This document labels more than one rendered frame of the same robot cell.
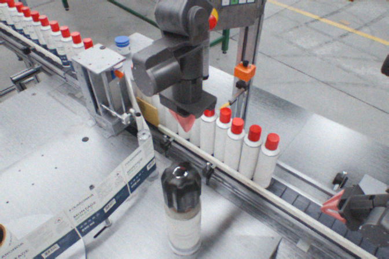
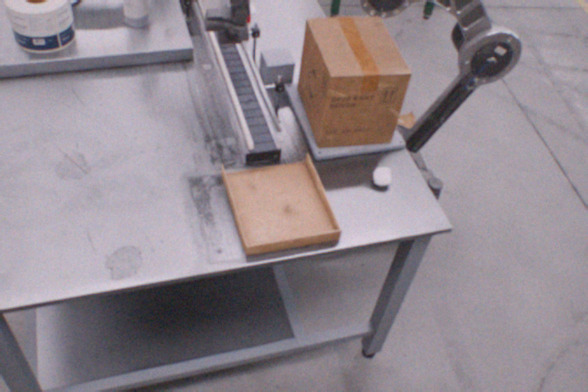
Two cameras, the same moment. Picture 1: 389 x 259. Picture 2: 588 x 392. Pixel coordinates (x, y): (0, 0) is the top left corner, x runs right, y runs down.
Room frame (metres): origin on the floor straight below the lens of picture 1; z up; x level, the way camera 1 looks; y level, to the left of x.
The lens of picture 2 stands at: (-0.98, -1.40, 2.07)
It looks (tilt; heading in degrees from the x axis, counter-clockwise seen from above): 47 degrees down; 28
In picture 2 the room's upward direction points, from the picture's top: 9 degrees clockwise
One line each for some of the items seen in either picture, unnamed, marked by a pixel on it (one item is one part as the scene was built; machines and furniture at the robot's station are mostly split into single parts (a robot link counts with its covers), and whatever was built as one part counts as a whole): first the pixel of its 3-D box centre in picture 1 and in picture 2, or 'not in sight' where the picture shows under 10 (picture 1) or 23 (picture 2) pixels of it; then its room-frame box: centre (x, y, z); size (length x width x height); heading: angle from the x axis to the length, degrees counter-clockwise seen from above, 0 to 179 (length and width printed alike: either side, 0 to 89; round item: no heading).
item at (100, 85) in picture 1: (108, 90); not in sight; (0.80, 0.30, 1.01); 0.14 x 0.13 x 0.26; 51
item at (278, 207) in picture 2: not in sight; (278, 200); (-0.03, -0.86, 0.85); 0.30 x 0.26 x 0.04; 51
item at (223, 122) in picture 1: (223, 135); not in sight; (0.62, -0.09, 0.98); 0.05 x 0.05 x 0.20
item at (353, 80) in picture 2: not in sight; (349, 80); (0.41, -0.81, 0.99); 0.30 x 0.24 x 0.27; 46
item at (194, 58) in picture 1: (184, 60); not in sight; (0.45, 0.02, 1.36); 0.07 x 0.06 x 0.07; 134
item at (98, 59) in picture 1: (98, 58); not in sight; (0.80, 0.30, 1.14); 0.14 x 0.11 x 0.01; 51
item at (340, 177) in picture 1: (332, 194); (248, 44); (0.45, -0.39, 0.91); 0.07 x 0.03 x 0.16; 141
